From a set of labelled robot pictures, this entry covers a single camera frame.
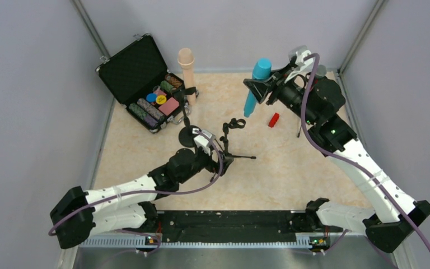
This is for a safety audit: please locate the light blue microphone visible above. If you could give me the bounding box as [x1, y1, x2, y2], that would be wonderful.
[244, 58, 272, 118]

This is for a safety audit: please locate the black round-base mic stand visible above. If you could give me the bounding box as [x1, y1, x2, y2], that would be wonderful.
[173, 87, 201, 148]

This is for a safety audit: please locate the black tall tripod mic stand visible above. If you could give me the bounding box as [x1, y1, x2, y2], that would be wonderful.
[208, 118, 259, 183]

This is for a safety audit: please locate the black shock-mount tripod stand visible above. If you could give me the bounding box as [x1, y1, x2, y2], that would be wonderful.
[297, 126, 303, 138]

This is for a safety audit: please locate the beige microphone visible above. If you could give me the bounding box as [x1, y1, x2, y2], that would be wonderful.
[177, 48, 196, 105]

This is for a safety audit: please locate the red glitter microphone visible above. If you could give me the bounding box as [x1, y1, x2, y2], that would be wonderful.
[314, 64, 327, 79]

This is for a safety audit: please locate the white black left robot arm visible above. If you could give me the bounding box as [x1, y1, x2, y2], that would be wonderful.
[48, 148, 230, 249]

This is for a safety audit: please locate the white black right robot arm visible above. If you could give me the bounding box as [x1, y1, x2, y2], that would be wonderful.
[243, 73, 430, 253]

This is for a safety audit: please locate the red toy brick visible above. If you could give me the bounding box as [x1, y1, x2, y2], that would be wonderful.
[268, 113, 280, 128]

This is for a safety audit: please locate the black poker chip case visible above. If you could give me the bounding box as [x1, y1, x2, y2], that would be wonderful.
[96, 34, 191, 133]

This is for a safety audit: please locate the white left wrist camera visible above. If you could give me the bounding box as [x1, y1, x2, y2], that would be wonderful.
[192, 127, 215, 156]

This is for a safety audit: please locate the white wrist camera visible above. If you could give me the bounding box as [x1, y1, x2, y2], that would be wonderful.
[284, 45, 314, 83]
[192, 127, 215, 156]

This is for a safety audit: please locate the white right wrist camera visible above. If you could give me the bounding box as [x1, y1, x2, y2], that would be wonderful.
[284, 45, 314, 83]

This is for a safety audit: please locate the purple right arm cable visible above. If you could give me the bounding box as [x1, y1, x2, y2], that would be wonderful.
[299, 52, 430, 269]

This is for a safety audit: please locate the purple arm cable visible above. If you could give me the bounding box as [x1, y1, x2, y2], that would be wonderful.
[299, 52, 430, 269]
[48, 129, 226, 257]

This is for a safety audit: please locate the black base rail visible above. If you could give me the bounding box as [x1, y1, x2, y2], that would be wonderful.
[122, 210, 334, 253]

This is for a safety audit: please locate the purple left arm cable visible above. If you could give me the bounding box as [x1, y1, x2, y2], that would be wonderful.
[48, 129, 226, 257]

